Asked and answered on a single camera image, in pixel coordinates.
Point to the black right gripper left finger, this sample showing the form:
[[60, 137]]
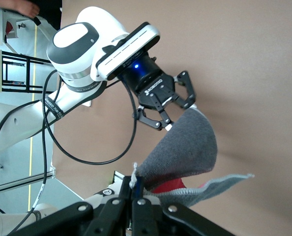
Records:
[[99, 216]]

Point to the aluminium frame rail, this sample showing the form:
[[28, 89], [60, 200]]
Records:
[[18, 183]]

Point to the person bare forearm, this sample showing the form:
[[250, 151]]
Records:
[[23, 6]]

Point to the red object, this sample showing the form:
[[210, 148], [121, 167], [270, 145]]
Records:
[[170, 186]]

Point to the person black clothing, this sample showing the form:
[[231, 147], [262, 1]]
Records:
[[51, 12]]

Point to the grey microfibre towel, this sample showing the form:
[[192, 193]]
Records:
[[190, 147]]

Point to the black metal stool frame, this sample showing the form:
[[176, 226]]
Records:
[[13, 55]]

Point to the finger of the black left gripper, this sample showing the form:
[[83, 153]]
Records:
[[191, 96], [151, 122]]

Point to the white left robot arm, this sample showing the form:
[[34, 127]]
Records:
[[69, 41]]

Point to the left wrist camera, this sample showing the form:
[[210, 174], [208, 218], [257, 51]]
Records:
[[128, 46]]

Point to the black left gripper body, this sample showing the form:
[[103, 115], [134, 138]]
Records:
[[148, 81]]

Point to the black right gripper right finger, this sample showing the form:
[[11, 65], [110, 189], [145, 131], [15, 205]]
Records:
[[160, 221]]

